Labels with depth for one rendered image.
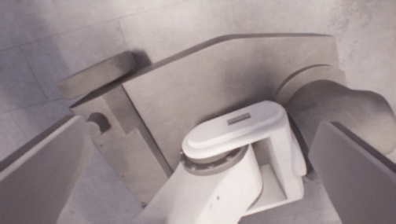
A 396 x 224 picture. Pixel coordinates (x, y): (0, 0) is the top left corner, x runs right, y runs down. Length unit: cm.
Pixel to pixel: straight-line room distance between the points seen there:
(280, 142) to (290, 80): 18
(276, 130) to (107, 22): 53
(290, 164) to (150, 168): 35
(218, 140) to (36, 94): 65
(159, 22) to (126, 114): 28
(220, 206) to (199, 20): 48
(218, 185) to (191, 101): 22
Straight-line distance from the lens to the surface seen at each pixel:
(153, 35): 63
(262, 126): 36
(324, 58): 54
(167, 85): 48
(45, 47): 77
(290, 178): 42
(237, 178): 37
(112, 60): 50
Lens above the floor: 62
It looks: 65 degrees down
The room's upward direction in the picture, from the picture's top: 178 degrees clockwise
